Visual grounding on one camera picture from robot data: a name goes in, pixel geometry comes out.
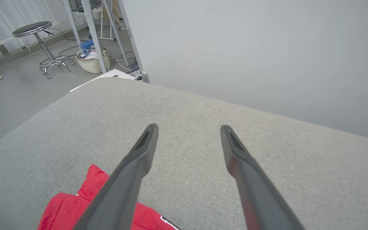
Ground white partition panel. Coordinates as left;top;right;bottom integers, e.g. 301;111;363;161
118;0;368;142

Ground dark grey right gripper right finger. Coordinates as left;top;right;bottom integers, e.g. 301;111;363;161
220;125;306;230

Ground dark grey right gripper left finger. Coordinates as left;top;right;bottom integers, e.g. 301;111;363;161
72;124;159;230

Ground cream woven laundry basket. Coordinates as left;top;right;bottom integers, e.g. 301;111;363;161
74;48;111;74

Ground grey metal frame post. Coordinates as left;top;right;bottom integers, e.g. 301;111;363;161
63;0;82;49
80;0;107;74

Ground red and white jersey shirt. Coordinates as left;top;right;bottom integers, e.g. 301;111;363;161
37;164;180;230

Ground round black chrome stool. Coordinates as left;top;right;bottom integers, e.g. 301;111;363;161
12;21;76;80

